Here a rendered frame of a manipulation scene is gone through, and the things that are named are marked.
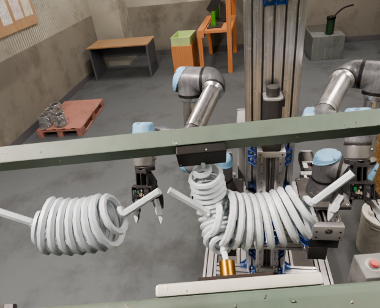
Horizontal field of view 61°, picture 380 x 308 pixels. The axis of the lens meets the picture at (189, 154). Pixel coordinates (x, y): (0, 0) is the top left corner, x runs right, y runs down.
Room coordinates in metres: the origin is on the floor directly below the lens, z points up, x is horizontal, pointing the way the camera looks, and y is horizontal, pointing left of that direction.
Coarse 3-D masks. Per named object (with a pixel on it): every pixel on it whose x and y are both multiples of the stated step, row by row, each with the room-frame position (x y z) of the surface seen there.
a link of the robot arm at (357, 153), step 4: (344, 148) 0.79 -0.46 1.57; (348, 148) 0.77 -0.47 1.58; (352, 148) 0.76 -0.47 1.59; (356, 148) 0.76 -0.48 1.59; (360, 148) 0.75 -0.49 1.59; (364, 148) 0.75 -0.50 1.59; (368, 148) 0.75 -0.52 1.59; (372, 148) 0.77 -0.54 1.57; (344, 152) 0.78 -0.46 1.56; (348, 152) 0.77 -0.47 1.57; (352, 152) 0.76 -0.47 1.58; (356, 152) 0.75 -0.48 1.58; (360, 152) 0.75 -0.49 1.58; (364, 152) 0.75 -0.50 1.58; (368, 152) 0.75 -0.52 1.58; (344, 156) 0.78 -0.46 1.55; (348, 156) 0.76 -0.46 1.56; (352, 156) 0.75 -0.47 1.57; (356, 156) 0.75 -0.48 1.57; (360, 156) 0.74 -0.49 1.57; (364, 156) 0.74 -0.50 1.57; (368, 156) 0.74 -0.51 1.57; (356, 160) 0.75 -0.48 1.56; (360, 160) 0.74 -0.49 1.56; (364, 160) 0.74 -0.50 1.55
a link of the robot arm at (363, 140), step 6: (348, 108) 0.84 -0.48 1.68; (354, 108) 0.82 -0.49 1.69; (360, 108) 0.81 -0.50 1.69; (366, 108) 0.81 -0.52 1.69; (348, 138) 0.79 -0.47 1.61; (354, 138) 0.77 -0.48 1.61; (360, 138) 0.77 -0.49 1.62; (366, 138) 0.77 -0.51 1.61; (348, 144) 0.78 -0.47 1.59; (354, 144) 0.77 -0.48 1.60; (360, 144) 0.76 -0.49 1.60; (366, 144) 0.76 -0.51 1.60
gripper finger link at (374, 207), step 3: (366, 201) 0.71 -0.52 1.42; (369, 201) 0.71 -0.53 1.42; (372, 201) 0.69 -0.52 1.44; (375, 201) 0.71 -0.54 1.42; (369, 204) 0.71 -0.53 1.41; (372, 204) 0.70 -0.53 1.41; (375, 204) 0.68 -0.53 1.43; (372, 207) 0.70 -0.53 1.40; (375, 207) 0.69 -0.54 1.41; (378, 207) 0.67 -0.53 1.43; (372, 210) 0.70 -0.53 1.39; (375, 210) 0.69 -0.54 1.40; (378, 210) 0.68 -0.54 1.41; (375, 213) 0.69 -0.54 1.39; (378, 213) 0.68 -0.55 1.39; (375, 216) 0.69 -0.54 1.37; (378, 216) 0.68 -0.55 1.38; (378, 219) 0.68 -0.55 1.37
